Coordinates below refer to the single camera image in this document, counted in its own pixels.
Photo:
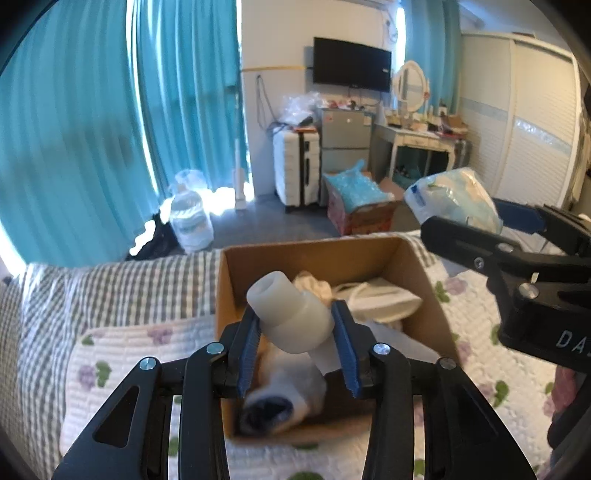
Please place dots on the white soft pack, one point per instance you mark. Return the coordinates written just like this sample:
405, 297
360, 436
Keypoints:
378, 300

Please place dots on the white dressing table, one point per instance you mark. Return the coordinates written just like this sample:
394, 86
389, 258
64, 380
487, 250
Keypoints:
420, 140

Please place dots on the large teal curtain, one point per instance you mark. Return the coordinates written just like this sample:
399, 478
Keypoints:
75, 188

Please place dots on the teal laundry basket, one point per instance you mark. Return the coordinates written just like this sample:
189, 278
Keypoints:
405, 179

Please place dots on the white plastic tube piece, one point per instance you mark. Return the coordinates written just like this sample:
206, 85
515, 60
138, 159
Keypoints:
294, 321

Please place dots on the white wardrobe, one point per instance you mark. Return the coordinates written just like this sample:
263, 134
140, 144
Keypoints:
521, 99

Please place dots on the white suitcase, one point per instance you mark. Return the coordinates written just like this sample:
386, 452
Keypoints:
296, 164

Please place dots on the brown cardboard box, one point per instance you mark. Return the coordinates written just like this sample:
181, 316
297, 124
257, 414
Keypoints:
317, 267

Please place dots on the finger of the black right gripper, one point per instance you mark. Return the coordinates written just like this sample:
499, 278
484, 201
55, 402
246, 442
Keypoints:
492, 254
563, 229

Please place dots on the grey knitted sock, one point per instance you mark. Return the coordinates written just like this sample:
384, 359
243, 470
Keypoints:
289, 389

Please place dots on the black wall television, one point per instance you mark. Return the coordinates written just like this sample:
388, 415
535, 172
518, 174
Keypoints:
353, 65

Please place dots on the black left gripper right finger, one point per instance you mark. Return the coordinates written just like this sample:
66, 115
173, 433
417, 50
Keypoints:
464, 436

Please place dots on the grey checked bed sheet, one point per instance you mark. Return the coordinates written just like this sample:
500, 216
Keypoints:
47, 309

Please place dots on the grey mini fridge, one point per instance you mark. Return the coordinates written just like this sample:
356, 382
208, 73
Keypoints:
345, 139

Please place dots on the white oval vanity mirror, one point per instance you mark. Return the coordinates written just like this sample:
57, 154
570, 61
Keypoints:
410, 87

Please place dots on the right teal curtain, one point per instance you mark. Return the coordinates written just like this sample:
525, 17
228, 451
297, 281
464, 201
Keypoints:
434, 42

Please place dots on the clear plastic bag pile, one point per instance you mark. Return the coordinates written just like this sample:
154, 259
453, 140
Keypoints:
301, 110

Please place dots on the red box with blue bag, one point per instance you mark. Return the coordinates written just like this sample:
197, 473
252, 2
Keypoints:
357, 204

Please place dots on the large clear water bottle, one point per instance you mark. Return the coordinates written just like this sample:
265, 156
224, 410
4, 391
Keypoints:
190, 223

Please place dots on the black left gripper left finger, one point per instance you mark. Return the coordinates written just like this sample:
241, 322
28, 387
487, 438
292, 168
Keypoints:
128, 437

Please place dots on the white floral quilt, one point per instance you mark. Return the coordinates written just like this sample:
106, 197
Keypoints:
516, 385

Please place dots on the blue floral tissue pack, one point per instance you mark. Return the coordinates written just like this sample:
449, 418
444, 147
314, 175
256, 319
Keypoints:
456, 195

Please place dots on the person's right hand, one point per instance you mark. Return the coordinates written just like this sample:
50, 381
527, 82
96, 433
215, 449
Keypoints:
561, 392

